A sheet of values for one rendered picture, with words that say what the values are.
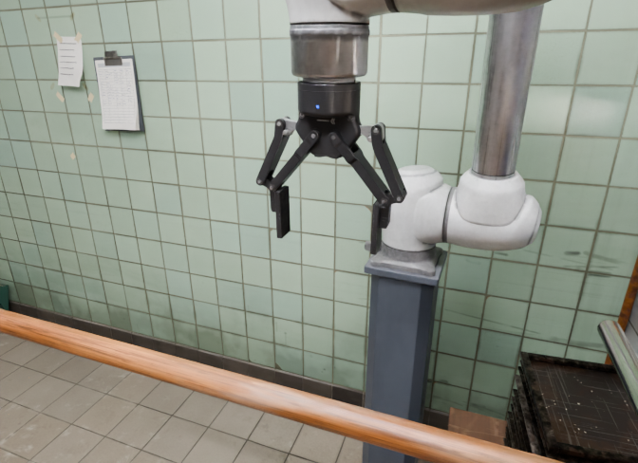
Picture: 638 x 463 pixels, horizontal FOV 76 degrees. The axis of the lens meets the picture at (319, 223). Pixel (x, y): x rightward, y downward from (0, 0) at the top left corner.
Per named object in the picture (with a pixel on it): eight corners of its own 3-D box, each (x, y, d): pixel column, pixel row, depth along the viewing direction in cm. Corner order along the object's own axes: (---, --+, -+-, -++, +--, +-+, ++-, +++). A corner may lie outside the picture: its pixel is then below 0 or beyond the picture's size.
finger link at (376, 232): (378, 196, 53) (384, 197, 53) (375, 245, 56) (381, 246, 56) (372, 204, 51) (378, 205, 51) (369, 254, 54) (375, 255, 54)
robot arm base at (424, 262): (373, 240, 134) (374, 224, 132) (442, 251, 126) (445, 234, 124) (355, 263, 118) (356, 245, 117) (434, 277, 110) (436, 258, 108)
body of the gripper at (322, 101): (372, 77, 50) (368, 152, 54) (308, 76, 53) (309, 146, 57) (354, 83, 44) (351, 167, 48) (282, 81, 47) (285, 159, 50)
